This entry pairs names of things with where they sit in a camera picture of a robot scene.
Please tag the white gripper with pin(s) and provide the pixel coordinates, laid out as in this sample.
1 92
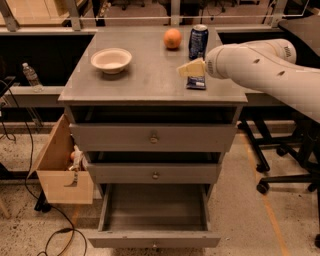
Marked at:
210 66

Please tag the blue rxbar blueberry packet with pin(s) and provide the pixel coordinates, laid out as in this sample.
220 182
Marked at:
196 83

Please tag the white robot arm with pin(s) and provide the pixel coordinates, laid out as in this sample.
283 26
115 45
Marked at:
268 66

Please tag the grey wooden drawer cabinet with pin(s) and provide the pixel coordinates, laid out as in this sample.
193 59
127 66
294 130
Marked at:
147 91

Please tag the grey middle drawer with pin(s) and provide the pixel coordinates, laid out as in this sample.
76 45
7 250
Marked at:
158 173

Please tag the grey top drawer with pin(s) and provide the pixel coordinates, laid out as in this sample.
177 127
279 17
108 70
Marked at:
153 138

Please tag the grey open bottom drawer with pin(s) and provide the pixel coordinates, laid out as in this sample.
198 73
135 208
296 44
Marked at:
154 216

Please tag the blue soda can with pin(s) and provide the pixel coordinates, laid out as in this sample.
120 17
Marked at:
198 41

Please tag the orange fruit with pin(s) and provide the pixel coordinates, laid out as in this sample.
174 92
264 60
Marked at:
172 38

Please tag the black office chair base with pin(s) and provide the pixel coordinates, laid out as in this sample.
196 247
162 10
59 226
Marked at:
291 159

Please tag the items inside cardboard box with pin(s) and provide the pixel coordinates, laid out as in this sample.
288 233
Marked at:
78 161

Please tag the clear plastic water bottle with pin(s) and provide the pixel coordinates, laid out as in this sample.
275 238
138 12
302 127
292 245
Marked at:
32 78

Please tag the cardboard box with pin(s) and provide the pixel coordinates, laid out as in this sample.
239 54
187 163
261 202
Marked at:
52 166

